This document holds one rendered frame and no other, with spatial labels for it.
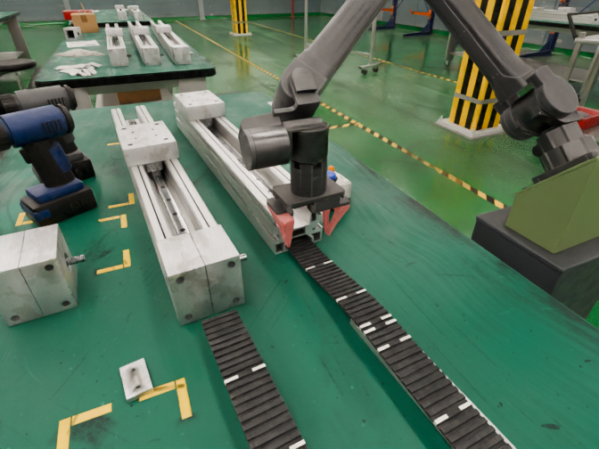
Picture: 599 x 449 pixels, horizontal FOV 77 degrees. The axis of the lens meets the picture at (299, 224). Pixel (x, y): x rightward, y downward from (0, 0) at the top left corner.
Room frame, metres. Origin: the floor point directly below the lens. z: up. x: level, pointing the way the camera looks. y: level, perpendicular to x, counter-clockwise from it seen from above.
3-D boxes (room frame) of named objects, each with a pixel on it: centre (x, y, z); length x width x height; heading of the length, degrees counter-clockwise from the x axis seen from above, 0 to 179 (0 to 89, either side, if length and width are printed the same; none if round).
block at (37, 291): (0.44, 0.39, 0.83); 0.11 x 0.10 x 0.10; 117
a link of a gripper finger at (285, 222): (0.52, 0.01, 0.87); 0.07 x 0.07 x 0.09; 26
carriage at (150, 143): (0.83, 0.35, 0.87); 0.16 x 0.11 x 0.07; 28
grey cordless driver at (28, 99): (0.83, 0.61, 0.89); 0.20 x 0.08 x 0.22; 132
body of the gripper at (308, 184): (0.53, -0.01, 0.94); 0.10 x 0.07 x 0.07; 116
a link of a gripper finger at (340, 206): (0.54, -0.04, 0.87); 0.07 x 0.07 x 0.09; 26
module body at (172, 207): (0.83, 0.35, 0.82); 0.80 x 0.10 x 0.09; 28
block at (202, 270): (0.44, 0.14, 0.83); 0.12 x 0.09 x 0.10; 118
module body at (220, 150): (0.92, 0.19, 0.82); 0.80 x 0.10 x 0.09; 28
